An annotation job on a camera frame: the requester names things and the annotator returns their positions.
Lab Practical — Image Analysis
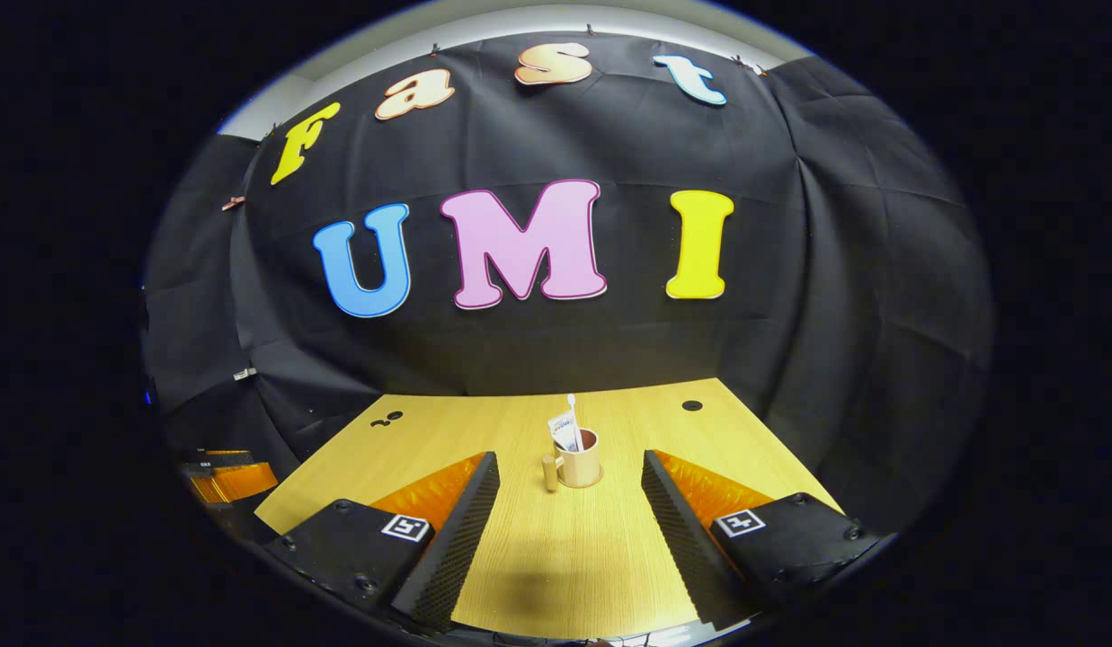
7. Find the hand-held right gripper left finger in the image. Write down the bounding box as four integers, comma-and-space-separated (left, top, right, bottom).
266, 451, 502, 632

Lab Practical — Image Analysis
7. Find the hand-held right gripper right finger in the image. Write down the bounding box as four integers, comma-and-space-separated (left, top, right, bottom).
642, 449, 882, 632

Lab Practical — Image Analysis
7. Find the beige cup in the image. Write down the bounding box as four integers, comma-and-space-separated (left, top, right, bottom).
542, 429, 603, 492

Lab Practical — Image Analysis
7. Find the wooden desktop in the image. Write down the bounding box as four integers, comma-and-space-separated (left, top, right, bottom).
254, 377, 844, 641

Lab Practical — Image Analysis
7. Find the black backdrop cloth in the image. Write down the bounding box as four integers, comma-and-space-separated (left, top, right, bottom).
142, 31, 995, 540

